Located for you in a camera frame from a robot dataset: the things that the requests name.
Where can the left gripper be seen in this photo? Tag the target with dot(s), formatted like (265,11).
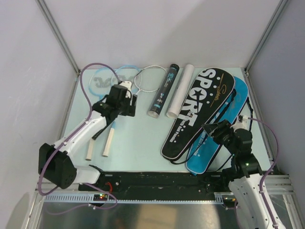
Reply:
(130,111)

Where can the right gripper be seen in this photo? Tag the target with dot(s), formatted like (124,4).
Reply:
(223,126)

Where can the blue racket bag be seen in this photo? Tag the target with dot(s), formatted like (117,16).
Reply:
(204,149)

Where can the white racket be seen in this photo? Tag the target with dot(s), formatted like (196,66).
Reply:
(144,85)

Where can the black shuttlecock tube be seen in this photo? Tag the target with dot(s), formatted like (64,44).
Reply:
(163,91)

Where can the white shuttlecock tube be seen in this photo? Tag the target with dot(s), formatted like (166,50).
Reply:
(180,92)

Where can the black sport racket bag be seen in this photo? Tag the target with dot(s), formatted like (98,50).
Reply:
(207,95)

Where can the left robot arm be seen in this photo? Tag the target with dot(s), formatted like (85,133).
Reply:
(57,161)

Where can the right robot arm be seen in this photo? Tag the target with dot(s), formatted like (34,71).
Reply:
(253,207)

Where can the blue racket left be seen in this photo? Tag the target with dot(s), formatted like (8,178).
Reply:
(96,83)

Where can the blue racket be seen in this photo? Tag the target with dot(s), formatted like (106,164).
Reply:
(112,127)
(96,83)

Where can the blue racket right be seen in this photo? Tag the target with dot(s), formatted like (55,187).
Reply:
(112,127)

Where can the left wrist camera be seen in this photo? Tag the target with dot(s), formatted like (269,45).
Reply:
(128,85)

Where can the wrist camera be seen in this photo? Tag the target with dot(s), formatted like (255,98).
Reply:
(242,122)
(128,85)

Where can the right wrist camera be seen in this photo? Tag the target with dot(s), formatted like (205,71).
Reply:
(242,122)

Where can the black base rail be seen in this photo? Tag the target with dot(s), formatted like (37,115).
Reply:
(162,186)

